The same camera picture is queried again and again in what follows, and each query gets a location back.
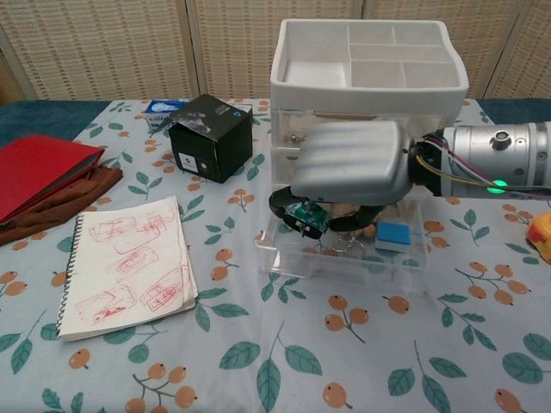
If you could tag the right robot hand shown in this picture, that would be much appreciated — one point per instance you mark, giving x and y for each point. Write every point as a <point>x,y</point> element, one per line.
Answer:
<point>357,163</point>

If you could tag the clear plastic bottom drawer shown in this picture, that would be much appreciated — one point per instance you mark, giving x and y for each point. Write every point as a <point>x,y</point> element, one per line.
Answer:
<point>344,266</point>

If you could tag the clear plastic drawer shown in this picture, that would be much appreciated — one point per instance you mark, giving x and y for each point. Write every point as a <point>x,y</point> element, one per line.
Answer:
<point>344,114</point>
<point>285,168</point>
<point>344,266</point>

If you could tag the clear plastic top drawer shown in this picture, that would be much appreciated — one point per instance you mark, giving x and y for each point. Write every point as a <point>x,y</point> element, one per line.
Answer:
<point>344,114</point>

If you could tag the white plastic drawer organizer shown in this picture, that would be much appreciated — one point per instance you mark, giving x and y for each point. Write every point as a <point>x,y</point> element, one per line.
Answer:
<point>366,92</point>

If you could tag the clear plastic middle drawer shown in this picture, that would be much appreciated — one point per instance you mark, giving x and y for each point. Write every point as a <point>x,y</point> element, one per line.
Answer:
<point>285,168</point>

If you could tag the green circuit board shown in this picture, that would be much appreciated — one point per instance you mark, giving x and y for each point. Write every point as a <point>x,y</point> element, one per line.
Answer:
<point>307,215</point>

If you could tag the blue eraser block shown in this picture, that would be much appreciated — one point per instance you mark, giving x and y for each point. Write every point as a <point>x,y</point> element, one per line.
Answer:
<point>392,236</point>

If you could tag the metal key rings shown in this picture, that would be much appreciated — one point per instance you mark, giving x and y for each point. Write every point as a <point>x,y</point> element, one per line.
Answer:
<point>346,246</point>

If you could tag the black cube cardboard box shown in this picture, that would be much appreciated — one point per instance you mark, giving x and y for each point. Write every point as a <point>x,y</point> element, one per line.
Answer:
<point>215,142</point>

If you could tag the yellow tape measure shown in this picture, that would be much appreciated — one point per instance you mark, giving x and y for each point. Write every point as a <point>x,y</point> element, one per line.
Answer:
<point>541,236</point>

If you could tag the floral fruit print tablecloth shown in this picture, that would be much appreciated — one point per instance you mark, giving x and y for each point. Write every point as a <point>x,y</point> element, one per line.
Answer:
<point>275,344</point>

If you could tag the blue white toothpaste box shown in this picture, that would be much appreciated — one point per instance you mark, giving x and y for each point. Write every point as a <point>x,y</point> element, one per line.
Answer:
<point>158,109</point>

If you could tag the spiral notebook with red scribbles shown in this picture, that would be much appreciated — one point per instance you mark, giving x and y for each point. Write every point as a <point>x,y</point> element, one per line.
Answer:
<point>129,266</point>

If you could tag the woven folding screen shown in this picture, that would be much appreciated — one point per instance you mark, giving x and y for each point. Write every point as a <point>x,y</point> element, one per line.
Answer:
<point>107,47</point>

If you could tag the brown cloth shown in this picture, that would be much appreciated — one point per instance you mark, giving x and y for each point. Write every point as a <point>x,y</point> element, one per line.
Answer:
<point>64,202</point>

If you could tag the red spiral binder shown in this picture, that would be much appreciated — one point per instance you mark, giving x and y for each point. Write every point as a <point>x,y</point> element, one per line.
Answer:
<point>39,172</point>

